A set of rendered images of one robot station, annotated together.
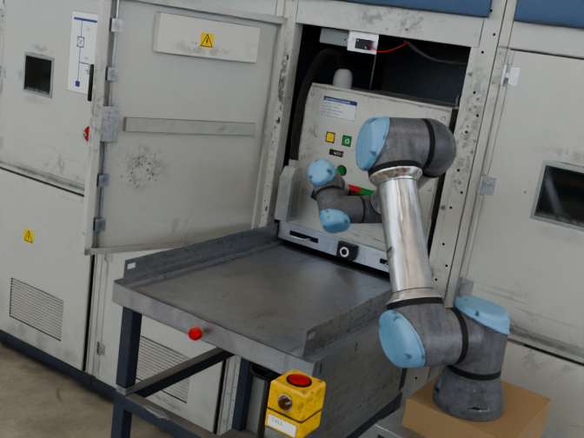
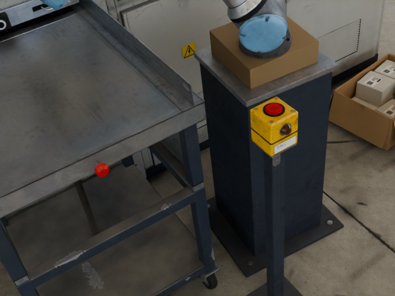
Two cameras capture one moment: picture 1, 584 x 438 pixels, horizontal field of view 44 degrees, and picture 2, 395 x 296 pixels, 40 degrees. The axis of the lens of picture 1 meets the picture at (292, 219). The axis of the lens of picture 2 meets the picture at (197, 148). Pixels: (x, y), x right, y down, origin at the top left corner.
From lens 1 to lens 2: 125 cm
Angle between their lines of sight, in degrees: 57
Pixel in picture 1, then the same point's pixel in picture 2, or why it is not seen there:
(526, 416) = (291, 23)
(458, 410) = (283, 49)
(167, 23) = not seen: outside the picture
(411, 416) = (255, 78)
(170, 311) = (52, 178)
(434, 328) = (281, 7)
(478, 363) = not seen: hidden behind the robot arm
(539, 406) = not seen: hidden behind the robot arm
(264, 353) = (161, 129)
